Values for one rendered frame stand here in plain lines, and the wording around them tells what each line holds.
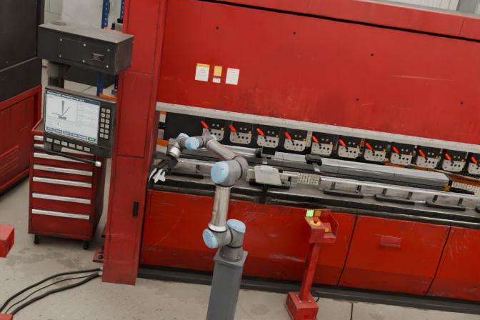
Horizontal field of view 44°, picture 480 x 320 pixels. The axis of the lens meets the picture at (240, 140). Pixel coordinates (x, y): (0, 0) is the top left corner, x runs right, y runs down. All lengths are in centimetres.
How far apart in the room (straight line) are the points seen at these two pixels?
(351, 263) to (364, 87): 138
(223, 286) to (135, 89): 139
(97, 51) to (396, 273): 284
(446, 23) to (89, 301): 314
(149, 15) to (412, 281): 286
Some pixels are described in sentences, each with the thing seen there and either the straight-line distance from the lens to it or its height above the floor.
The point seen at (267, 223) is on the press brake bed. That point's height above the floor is 60.
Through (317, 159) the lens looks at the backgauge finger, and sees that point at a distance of 470.
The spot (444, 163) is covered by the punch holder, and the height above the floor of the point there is 123.
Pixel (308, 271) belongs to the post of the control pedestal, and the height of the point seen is 38.
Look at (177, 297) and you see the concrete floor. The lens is 464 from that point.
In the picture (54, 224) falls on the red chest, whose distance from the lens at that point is 497.
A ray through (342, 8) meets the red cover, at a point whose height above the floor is 223.
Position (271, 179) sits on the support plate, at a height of 100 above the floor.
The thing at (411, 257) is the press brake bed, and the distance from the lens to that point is 489.
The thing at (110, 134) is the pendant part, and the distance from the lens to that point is 361.
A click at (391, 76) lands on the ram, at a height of 182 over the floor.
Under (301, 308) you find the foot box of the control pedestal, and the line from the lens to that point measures 457.
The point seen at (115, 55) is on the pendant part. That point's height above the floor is 187.
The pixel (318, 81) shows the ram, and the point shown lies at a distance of 424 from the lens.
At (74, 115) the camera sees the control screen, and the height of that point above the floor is 146.
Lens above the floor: 276
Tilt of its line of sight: 21 degrees down
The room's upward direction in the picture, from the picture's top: 9 degrees clockwise
